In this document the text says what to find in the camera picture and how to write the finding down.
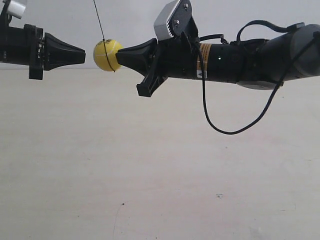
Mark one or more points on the yellow tennis ball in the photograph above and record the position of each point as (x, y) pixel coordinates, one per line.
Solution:
(104, 55)

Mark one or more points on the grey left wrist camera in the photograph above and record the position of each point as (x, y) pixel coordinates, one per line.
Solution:
(16, 8)

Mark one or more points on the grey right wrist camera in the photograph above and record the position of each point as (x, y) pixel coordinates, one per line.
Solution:
(161, 24)

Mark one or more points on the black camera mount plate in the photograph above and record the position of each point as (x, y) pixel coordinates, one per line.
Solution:
(183, 21)

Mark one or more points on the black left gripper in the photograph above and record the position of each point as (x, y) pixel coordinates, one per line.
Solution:
(28, 46)

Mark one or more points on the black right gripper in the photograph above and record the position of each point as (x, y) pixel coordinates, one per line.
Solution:
(158, 63)

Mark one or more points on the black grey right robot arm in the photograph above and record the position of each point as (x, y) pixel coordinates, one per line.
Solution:
(255, 64)

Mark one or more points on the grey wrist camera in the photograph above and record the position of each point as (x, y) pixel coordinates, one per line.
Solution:
(161, 24)
(16, 8)

